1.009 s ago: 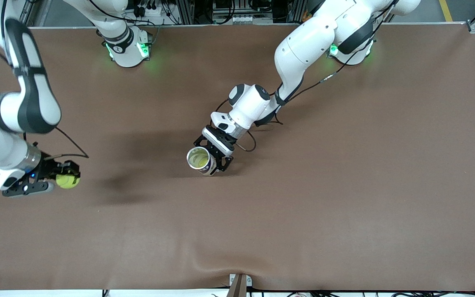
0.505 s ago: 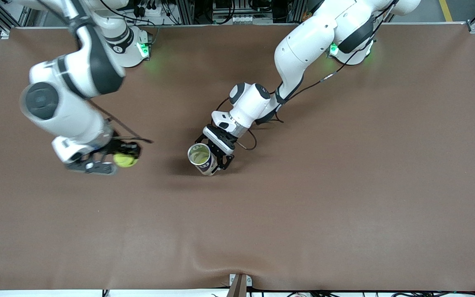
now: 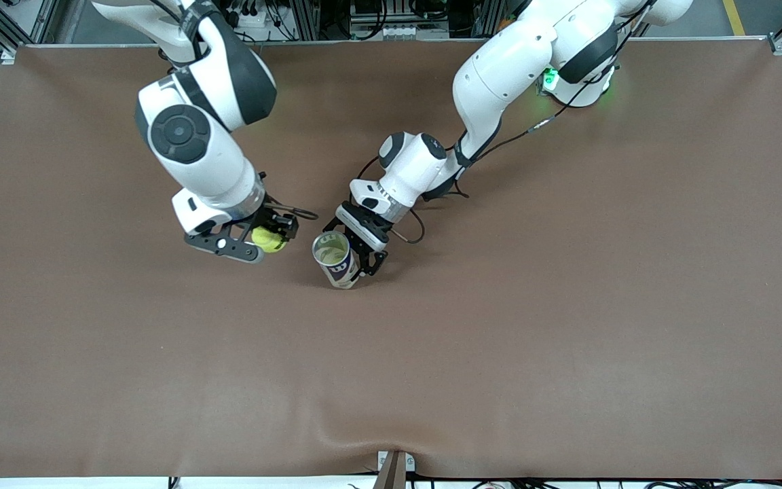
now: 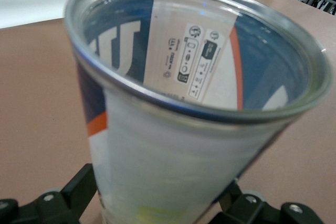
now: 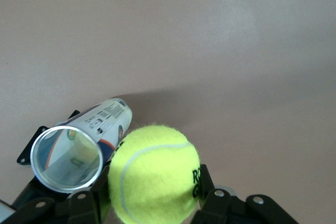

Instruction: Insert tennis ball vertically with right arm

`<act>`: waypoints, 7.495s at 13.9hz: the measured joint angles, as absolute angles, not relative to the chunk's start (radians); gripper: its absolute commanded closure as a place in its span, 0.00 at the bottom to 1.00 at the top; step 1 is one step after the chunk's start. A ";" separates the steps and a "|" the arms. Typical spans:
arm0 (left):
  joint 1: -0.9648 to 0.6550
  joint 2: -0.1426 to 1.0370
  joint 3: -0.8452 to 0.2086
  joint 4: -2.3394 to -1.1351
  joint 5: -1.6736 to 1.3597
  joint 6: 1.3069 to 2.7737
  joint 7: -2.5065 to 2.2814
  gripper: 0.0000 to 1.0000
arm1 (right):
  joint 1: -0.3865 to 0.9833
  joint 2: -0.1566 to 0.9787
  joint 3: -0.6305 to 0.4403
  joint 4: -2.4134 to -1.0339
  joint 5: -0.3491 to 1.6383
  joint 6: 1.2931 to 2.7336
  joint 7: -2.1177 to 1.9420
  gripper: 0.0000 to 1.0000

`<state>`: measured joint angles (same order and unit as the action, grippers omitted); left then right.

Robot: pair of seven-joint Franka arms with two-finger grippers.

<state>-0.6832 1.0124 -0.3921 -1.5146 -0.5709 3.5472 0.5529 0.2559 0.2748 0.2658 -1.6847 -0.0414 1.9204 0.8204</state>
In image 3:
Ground aluminium equipment rack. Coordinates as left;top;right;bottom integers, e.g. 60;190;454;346
296;0;500;41

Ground white power strip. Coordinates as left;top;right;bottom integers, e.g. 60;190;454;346
225;0;276;29

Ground brown table mat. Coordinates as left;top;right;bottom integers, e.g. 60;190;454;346
0;37;782;479

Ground metal table edge clamp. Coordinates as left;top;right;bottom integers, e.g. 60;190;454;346
377;450;416;489

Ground clear Wilson tennis ball can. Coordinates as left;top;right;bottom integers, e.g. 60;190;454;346
312;230;361;291

